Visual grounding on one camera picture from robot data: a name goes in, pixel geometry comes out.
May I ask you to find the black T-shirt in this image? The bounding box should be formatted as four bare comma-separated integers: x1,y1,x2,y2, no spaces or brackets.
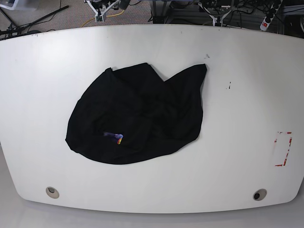
66,63,207,165

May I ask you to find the red tape rectangle marking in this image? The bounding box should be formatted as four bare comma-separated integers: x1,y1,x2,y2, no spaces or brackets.
273,132,293,167

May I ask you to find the white power strip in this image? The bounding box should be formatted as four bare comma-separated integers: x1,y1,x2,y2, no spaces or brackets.
260,0,283,31

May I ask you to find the black tripod stand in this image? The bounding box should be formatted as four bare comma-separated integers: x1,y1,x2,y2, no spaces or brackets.
0,1,69,40

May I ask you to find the metal frame base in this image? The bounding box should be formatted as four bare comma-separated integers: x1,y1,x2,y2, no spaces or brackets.
150,0,212,25

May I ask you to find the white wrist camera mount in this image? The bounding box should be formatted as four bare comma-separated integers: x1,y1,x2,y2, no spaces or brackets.
84,0,120,22
198,0,239,27

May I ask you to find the yellow cable on floor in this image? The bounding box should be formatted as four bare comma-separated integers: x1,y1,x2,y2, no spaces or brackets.
81,9,125,28

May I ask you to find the left table cable grommet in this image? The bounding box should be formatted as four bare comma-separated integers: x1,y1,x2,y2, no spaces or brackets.
46,187,59,199

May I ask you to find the table cable grommet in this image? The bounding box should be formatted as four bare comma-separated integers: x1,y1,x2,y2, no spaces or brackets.
253,189,267,201
46,187,59,199

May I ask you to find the right table cable grommet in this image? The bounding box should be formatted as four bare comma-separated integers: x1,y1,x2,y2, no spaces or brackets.
253,189,267,201

